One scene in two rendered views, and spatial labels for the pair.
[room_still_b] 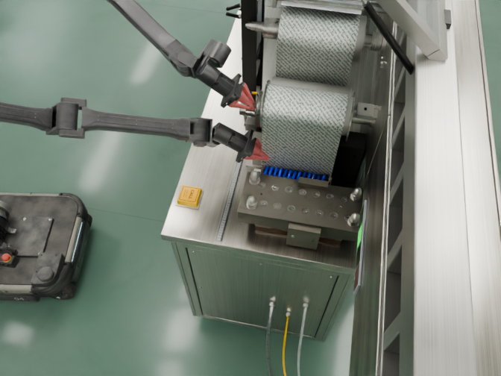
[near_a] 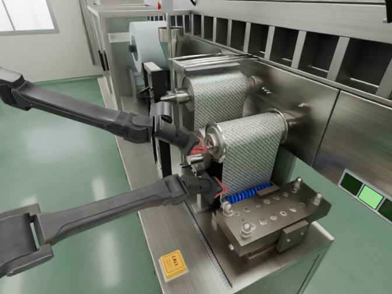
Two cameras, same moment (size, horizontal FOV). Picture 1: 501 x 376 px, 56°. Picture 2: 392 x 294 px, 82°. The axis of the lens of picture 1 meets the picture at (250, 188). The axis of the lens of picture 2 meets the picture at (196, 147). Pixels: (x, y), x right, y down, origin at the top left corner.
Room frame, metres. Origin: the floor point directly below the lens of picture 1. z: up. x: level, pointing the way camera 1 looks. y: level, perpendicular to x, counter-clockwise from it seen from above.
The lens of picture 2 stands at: (0.52, 0.39, 1.67)
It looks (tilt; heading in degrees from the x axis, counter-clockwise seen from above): 34 degrees down; 324
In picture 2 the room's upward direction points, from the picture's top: straight up
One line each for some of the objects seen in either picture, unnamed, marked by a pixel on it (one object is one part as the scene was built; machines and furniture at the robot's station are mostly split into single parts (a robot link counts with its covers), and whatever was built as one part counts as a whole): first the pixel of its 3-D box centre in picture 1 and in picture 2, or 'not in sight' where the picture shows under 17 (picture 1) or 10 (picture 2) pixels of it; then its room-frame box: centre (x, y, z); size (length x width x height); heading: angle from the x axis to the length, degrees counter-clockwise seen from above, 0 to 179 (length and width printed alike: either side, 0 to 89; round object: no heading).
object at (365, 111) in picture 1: (367, 110); (283, 117); (0.95, -0.34, 1.28); 0.06 x 0.05 x 0.02; 79
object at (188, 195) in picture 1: (189, 195); (172, 263); (0.90, 0.21, 0.91); 0.07 x 0.07 x 0.02; 79
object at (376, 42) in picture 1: (373, 41); (246, 85); (1.20, -0.38, 1.34); 0.07 x 0.07 x 0.07; 79
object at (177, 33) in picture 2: not in sight; (171, 34); (1.69, -0.29, 1.50); 0.14 x 0.14 x 0.06
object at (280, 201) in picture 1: (303, 206); (273, 212); (0.80, -0.17, 1.00); 0.40 x 0.16 x 0.06; 79
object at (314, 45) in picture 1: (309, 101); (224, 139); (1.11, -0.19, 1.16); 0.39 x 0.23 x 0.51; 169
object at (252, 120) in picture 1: (254, 136); (199, 181); (1.05, -0.01, 1.05); 0.06 x 0.05 x 0.31; 79
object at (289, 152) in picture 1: (297, 155); (248, 175); (0.93, -0.15, 1.10); 0.23 x 0.01 x 0.18; 79
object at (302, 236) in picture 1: (303, 237); (292, 236); (0.71, -0.17, 0.97); 0.10 x 0.03 x 0.11; 79
